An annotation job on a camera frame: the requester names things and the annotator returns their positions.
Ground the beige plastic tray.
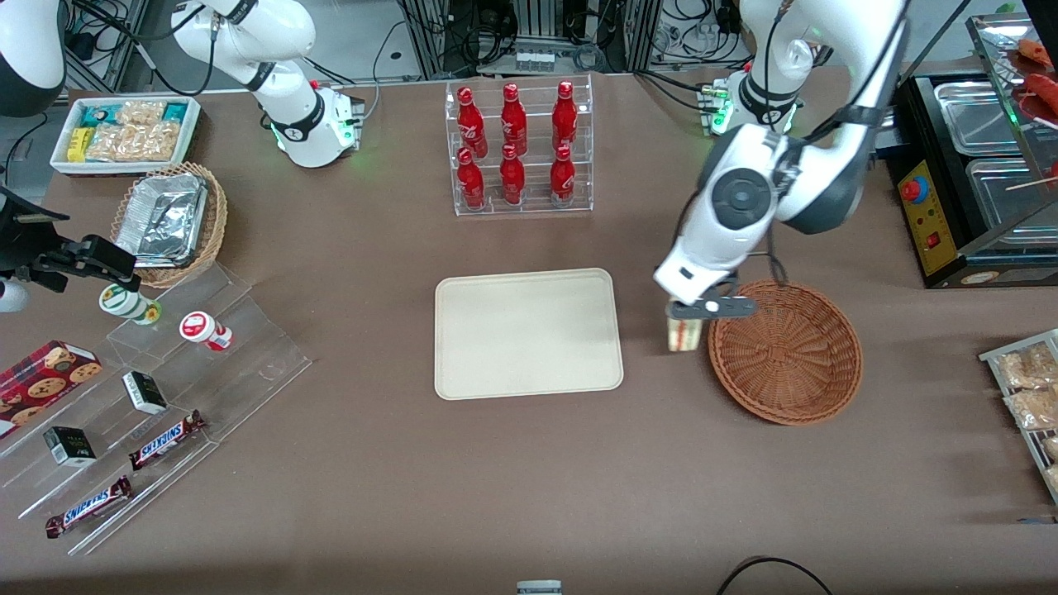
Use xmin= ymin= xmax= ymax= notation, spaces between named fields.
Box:
xmin=434 ymin=267 xmax=625 ymax=402

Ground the white snack bin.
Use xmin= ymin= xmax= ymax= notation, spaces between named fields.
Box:
xmin=50 ymin=96 xmax=203 ymax=177

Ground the clear acrylic bottle rack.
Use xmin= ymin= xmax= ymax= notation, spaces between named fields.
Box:
xmin=444 ymin=74 xmax=595 ymax=218

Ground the aluminium frame rack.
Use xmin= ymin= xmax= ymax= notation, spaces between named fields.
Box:
xmin=397 ymin=0 xmax=666 ymax=77

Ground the black food warmer appliance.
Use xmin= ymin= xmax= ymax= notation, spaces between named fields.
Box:
xmin=886 ymin=12 xmax=1058 ymax=290

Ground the large clear cracker bag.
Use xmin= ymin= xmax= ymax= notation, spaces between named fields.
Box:
xmin=85 ymin=121 xmax=181 ymax=164

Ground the red white yogurt cup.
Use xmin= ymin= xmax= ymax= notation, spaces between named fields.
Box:
xmin=179 ymin=311 xmax=235 ymax=353

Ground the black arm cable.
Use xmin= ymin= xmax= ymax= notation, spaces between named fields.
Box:
xmin=748 ymin=0 xmax=910 ymax=288

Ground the black looped cable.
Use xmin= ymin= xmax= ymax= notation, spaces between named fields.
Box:
xmin=714 ymin=555 xmax=836 ymax=595

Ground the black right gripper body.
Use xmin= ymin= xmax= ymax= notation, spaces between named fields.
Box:
xmin=0 ymin=187 xmax=71 ymax=278

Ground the triangular sandwich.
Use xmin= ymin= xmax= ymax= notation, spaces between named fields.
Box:
xmin=665 ymin=317 xmax=706 ymax=354

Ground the large steel pan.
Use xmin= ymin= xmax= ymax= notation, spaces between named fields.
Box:
xmin=965 ymin=155 xmax=1058 ymax=231

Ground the green white yogurt cup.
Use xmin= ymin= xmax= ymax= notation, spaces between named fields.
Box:
xmin=98 ymin=283 xmax=163 ymax=326

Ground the deep wicker basket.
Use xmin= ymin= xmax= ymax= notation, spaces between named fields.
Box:
xmin=110 ymin=162 xmax=229 ymax=289

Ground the small black box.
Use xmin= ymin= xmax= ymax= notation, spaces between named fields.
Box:
xmin=122 ymin=370 xmax=169 ymax=416
xmin=42 ymin=426 xmax=98 ymax=469

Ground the red cola bottle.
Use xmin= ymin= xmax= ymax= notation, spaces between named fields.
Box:
xmin=456 ymin=146 xmax=488 ymax=211
xmin=551 ymin=79 xmax=579 ymax=151
xmin=500 ymin=82 xmax=529 ymax=158
xmin=549 ymin=144 xmax=577 ymax=208
xmin=456 ymin=86 xmax=489 ymax=159
xmin=499 ymin=143 xmax=527 ymax=206

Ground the small clear cracker bag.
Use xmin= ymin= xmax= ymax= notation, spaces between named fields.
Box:
xmin=114 ymin=100 xmax=169 ymax=126

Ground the small steel pan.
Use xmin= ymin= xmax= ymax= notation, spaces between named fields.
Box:
xmin=932 ymin=79 xmax=1017 ymax=156

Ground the round flat wicker basket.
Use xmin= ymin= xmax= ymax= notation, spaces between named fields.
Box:
xmin=708 ymin=278 xmax=865 ymax=427

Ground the clear acrylic stepped stand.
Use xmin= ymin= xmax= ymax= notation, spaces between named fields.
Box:
xmin=0 ymin=262 xmax=313 ymax=557

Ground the red chocolate cookie box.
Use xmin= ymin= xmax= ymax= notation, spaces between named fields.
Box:
xmin=0 ymin=340 xmax=104 ymax=440

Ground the stack of foil trays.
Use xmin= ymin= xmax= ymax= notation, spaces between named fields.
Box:
xmin=115 ymin=173 xmax=209 ymax=268

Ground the brown snickers bar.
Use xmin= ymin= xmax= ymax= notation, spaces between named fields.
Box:
xmin=127 ymin=410 xmax=208 ymax=472
xmin=45 ymin=475 xmax=134 ymax=540

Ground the right tray of snacks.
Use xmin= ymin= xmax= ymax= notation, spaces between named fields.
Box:
xmin=979 ymin=328 xmax=1058 ymax=506

